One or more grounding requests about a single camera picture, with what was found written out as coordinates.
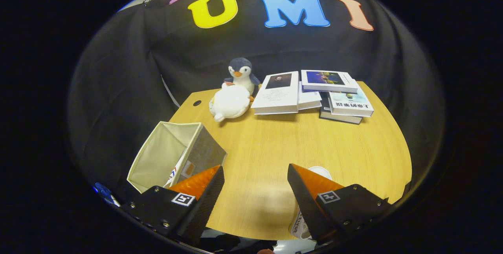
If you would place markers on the grey fabric storage box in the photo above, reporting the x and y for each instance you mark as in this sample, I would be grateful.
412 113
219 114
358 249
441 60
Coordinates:
157 152

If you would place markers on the plain white book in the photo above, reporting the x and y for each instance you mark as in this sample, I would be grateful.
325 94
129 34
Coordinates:
308 99

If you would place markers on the book with blue picture cover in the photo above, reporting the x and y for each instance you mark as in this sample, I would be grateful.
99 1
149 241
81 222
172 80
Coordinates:
328 78

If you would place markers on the white book with dark portrait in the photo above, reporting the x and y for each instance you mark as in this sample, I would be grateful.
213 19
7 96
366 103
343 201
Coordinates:
277 97

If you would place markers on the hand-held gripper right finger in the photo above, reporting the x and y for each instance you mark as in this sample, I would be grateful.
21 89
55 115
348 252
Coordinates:
308 207

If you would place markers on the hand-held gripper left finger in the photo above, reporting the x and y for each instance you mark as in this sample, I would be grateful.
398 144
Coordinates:
196 207

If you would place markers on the white striped canvas shoe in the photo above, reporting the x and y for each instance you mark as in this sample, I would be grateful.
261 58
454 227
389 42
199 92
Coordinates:
175 173
319 170

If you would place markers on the blue object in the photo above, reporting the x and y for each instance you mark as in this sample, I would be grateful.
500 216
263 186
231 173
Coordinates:
105 193

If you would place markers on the grey penguin plush toy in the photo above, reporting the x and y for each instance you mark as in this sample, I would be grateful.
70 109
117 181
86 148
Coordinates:
240 69

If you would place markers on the book with pale green cover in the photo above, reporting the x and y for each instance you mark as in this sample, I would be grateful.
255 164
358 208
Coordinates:
349 105

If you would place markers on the white round plush toy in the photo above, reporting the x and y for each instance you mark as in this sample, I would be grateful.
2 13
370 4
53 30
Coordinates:
230 103

